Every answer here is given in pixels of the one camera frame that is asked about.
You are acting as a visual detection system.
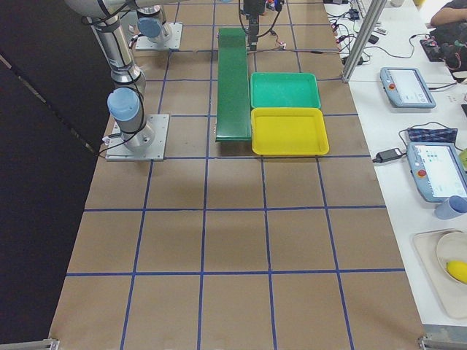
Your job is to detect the aluminium frame post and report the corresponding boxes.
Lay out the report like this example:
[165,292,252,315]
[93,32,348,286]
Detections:
[341,0,386,82]

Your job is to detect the beige bowl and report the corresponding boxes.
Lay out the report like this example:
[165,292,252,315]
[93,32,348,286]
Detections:
[436,232,466,283]

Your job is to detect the yellow toy banana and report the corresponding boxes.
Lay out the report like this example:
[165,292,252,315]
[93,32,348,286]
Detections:
[446,260,467,284]

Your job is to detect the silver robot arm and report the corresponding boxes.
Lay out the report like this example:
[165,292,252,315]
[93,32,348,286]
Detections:
[66,1,156,153]
[136,1,266,51]

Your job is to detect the teach pendant tablet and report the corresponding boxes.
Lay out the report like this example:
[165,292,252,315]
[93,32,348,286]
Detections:
[406,142,466,203]
[379,67,436,109]

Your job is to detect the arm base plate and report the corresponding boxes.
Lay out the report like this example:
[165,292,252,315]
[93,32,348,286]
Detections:
[105,114,170,161]
[136,18,183,51]

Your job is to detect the upper teach pendant tablet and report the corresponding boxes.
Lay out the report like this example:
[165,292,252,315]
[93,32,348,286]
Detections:
[379,67,436,109]

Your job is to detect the lower teach pendant tablet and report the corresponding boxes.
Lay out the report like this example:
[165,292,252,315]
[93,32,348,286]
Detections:
[406,142,466,203]

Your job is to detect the blue plaid cloth pouch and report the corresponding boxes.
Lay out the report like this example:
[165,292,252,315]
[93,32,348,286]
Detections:
[407,128,458,144]

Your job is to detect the black power adapter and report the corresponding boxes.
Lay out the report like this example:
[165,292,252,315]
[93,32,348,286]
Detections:
[373,148,404,163]

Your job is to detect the green plastic tray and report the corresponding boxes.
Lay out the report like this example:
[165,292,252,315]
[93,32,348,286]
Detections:
[250,72,321,109]

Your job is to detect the green conveyor belt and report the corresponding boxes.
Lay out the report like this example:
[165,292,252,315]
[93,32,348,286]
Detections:
[215,28,251,142]

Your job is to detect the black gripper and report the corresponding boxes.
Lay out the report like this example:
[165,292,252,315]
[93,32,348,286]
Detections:
[243,0,264,50]

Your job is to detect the yellow plastic tray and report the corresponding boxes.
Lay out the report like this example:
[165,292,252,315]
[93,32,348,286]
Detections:
[251,107,330,156]

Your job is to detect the person in dark clothes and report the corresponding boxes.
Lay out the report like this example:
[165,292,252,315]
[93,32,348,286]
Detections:
[430,0,466,46]

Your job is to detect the blue plastic cup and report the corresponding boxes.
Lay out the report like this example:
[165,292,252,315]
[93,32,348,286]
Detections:
[434,195,466,219]

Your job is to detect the beige serving tray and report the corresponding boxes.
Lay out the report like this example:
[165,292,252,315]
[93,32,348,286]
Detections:
[413,229,466,321]

